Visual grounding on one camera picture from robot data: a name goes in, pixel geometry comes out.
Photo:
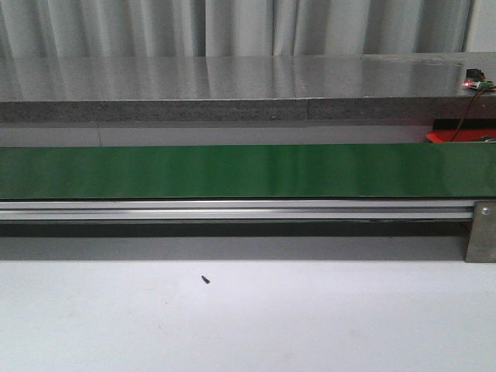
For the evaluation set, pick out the red plastic tray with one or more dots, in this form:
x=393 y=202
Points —
x=467 y=135

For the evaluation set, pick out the grey granite counter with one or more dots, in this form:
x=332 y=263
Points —
x=225 y=89

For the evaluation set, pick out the green conveyor belt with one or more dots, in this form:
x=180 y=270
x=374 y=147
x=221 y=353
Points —
x=400 y=170

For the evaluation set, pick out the small green circuit board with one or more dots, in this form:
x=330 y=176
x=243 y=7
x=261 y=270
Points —
x=475 y=79

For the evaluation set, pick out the white pleated curtain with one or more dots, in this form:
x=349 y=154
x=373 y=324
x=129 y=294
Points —
x=243 y=28

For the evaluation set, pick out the aluminium conveyor frame rail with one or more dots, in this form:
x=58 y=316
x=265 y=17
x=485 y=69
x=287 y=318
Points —
x=283 y=209

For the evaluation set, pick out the steel conveyor bracket right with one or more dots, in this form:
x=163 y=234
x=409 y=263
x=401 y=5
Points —
x=481 y=244

